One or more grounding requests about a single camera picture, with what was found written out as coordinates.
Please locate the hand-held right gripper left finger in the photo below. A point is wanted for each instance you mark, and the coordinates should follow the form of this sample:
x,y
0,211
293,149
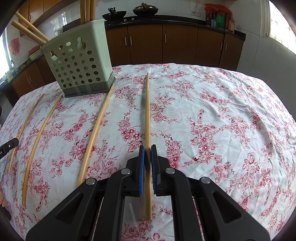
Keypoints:
x,y
141,171

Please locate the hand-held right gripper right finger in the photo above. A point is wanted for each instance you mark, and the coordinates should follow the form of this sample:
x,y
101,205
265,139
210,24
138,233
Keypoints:
x,y
154,171

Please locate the green perforated utensil holder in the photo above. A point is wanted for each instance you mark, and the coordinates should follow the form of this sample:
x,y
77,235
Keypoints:
x,y
92,58

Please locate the person's left hand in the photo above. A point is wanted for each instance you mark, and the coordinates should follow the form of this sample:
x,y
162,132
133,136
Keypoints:
x,y
1,197

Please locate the pink floral tablecloth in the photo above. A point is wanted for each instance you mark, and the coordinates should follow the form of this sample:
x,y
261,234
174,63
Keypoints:
x,y
208,115

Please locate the sink faucet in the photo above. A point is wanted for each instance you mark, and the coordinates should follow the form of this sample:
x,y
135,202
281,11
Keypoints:
x,y
13,64

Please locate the sliding window beside sink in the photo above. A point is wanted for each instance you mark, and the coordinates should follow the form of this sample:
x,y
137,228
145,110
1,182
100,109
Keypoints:
x,y
4,58

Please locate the green basin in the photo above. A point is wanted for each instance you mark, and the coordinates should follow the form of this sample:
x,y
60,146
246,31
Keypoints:
x,y
34,56

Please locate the hanging red plastic bag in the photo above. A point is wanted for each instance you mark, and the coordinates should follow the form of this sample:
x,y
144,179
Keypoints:
x,y
14,46

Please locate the red basin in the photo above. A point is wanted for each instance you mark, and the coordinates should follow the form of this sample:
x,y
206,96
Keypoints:
x,y
34,49

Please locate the row of wooden base cabinets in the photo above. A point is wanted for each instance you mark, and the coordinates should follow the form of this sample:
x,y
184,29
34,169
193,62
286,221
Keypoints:
x,y
180,41

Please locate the black stone countertop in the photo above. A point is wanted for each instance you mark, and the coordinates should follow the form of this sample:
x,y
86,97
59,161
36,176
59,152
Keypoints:
x,y
175,22

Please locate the gas stove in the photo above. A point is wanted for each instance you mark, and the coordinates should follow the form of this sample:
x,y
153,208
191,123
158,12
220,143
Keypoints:
x,y
131,19

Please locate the blue box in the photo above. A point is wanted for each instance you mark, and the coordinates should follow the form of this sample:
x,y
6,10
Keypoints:
x,y
214,23

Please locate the black wok with lid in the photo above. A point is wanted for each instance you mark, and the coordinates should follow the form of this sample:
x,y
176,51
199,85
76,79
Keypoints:
x,y
145,10

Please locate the dark bottles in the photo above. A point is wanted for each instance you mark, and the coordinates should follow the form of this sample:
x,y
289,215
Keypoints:
x,y
208,18

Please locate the green box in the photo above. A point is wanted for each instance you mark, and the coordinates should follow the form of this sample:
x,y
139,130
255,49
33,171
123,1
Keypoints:
x,y
221,22

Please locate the red packet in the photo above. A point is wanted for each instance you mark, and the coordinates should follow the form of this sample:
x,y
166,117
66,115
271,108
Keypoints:
x,y
232,25

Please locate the red plastic bag on bottles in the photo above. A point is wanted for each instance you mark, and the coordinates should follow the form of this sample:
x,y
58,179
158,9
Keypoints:
x,y
215,7

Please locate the window beside table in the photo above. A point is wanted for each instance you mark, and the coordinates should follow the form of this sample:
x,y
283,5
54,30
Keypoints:
x,y
282,25

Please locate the row of wooden wall cabinets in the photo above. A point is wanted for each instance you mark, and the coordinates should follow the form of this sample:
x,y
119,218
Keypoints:
x,y
34,9

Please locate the white wall outlet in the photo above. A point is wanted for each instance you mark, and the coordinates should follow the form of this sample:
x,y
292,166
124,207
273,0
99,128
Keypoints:
x,y
195,13

